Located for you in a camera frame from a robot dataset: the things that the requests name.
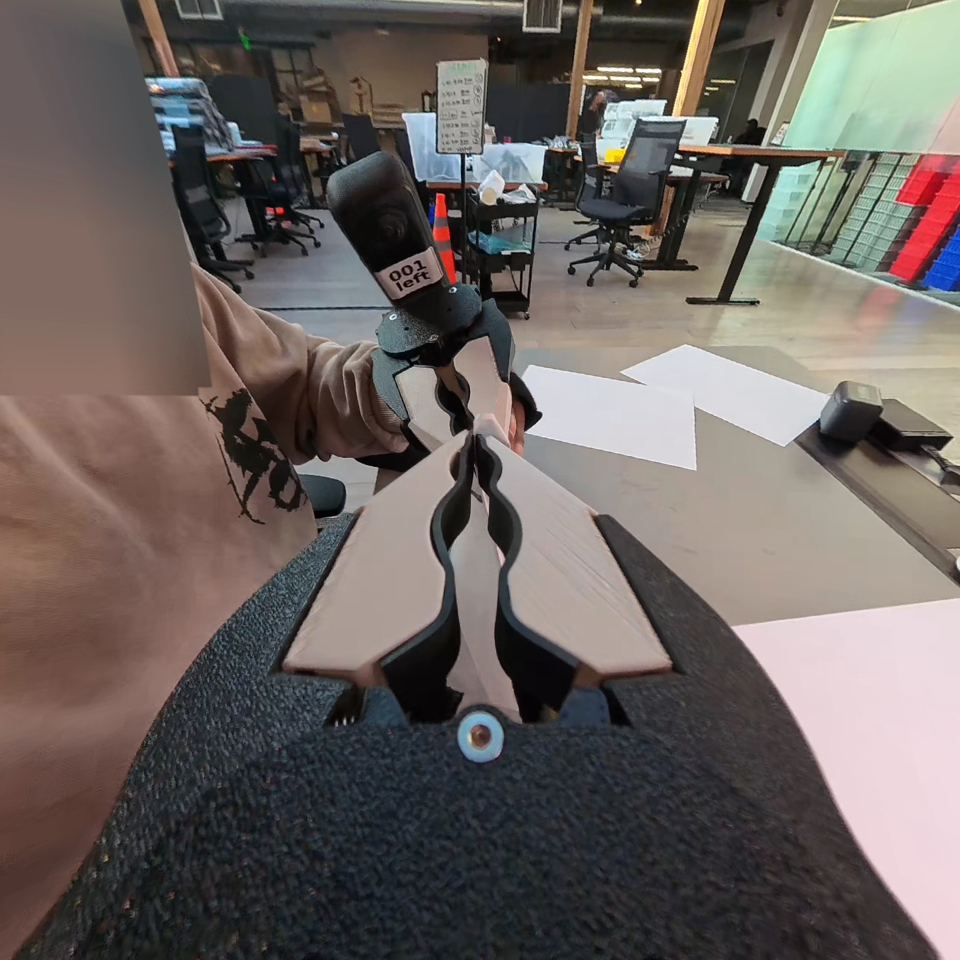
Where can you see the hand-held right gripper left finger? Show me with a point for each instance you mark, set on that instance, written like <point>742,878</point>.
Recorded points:
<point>375,592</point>

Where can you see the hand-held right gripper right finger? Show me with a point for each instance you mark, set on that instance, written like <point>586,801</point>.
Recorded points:
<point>577,592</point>

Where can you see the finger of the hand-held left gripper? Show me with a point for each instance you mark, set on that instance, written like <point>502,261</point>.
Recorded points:
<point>487,382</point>
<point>424,405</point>

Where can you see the person's left forearm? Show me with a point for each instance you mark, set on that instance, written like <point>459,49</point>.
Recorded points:
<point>300,375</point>

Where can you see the wooden standing desk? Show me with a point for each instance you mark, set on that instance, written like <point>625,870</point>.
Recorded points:
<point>750,154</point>

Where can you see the person's left hand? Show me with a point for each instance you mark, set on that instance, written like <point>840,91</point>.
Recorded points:
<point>517,435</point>

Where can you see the orange traffic cone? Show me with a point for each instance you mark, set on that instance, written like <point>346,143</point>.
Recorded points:
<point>445,240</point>

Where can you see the black mesh office chair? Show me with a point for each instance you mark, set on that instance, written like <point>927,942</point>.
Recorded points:
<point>330,495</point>

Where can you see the black utility cart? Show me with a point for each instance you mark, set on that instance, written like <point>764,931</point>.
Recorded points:
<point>510,255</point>

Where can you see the white paper roll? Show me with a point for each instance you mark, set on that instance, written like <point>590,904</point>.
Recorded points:
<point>492,187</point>

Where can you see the clear storage bin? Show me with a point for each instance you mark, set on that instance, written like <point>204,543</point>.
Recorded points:
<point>517,161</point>

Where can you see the white notice board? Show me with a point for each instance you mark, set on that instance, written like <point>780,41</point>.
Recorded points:
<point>461,105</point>

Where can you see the wooden column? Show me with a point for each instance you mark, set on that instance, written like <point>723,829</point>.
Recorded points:
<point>697,52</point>
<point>579,67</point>

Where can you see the stack of coloured plastic crates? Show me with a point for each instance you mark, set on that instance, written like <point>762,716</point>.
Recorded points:
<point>915,225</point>

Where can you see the frosted glass partition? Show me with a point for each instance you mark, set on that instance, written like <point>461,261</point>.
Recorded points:
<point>885,82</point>

